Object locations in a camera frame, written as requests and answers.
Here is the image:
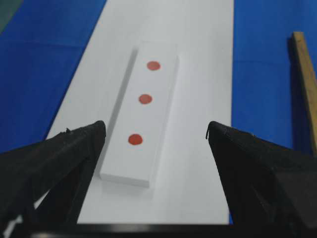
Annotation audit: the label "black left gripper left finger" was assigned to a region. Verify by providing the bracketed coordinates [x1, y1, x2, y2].
[0, 120, 106, 232]

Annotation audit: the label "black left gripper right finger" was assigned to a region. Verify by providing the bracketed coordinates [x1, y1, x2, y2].
[206, 121, 317, 238]

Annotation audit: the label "wooden mallet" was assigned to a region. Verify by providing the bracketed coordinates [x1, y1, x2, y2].
[291, 32, 317, 156]

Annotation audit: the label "large white foam board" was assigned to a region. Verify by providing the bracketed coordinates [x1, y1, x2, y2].
[49, 0, 234, 224]

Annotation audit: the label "small white marked block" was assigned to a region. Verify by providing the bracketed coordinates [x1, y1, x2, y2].
[100, 42, 178, 187]

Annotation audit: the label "blue table mat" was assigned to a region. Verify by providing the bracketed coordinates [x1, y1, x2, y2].
[0, 0, 317, 154]

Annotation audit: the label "dark green backdrop sheet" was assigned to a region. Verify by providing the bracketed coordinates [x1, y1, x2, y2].
[0, 0, 24, 33]

